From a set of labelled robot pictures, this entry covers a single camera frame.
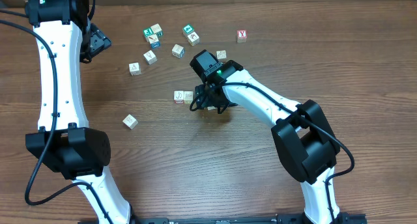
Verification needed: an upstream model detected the small wooden picture block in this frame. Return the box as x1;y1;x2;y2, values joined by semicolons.
183;91;194;104

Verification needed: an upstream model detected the green letter L block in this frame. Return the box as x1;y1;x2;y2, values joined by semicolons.
173;91;184;104

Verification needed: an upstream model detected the wooden block blue side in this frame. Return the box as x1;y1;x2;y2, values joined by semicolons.
171;44;184;59

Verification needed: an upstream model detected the wooden block pencil picture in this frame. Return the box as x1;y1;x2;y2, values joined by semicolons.
148;35;160;49

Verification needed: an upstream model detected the wooden block text top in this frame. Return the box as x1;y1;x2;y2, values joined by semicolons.
143;50;157;65

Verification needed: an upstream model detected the wooden block red picture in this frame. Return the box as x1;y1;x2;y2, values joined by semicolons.
122;115;138;130

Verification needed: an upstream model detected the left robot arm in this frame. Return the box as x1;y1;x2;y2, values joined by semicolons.
25;0;137;223

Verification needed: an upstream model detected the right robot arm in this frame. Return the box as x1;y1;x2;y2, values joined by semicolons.
190;50;340;223

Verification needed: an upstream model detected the plain wooden block right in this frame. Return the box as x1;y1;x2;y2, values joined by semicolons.
216;50;227;62

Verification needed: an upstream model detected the green letter wooden block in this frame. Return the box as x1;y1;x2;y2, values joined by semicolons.
143;27;154;42

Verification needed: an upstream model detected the wooden block brown picture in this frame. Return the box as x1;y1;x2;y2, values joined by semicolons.
187;32;200;46

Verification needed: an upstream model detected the wooden block number side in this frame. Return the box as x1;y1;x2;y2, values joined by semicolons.
151;23;164;37

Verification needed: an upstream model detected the red letter Y block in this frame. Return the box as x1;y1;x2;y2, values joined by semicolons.
237;30;248;43

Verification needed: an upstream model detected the green number four block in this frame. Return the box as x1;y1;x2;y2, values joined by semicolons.
182;24;194;37

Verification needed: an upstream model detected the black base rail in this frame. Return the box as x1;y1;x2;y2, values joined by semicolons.
78;212;367;224

